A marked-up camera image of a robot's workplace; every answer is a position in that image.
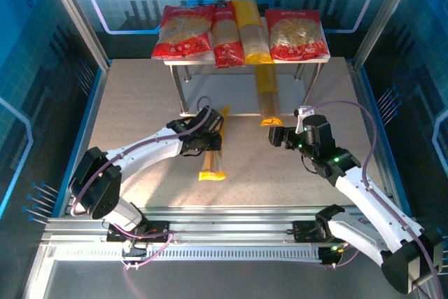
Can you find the yellow spaghetti bag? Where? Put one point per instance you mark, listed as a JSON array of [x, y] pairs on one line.
[[267, 96], [211, 166], [252, 33]]

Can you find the red spaghetti bag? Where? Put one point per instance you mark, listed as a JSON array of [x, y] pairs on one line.
[[227, 36]]

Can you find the red macaroni bag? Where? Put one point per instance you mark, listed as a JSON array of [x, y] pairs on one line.
[[183, 33], [297, 34]]

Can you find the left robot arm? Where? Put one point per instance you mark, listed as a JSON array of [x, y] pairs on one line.
[[147, 152]]

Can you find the white two-tier shelf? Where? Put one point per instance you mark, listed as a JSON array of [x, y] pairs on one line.
[[227, 89]]

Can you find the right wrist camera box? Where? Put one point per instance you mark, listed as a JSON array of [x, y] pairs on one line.
[[301, 117]]

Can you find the aluminium mounting rail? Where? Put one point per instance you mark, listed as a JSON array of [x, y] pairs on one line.
[[227, 225]]

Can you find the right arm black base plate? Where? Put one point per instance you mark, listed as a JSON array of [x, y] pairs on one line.
[[304, 230]]

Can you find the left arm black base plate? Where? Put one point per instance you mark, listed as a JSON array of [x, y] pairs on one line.
[[157, 232]]

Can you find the aluminium frame post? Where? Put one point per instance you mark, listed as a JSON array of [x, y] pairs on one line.
[[386, 12], [75, 15]]

